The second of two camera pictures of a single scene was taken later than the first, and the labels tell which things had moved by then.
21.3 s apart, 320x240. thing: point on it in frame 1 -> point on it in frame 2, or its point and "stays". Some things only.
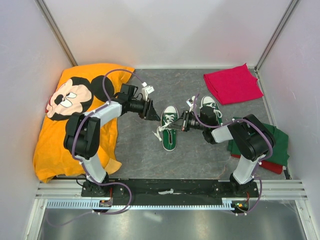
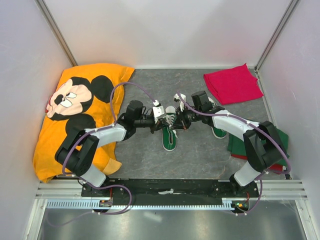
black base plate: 165,189 stays
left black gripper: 152,115 -> 161,124
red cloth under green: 271,166 stays
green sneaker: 169,114 stays
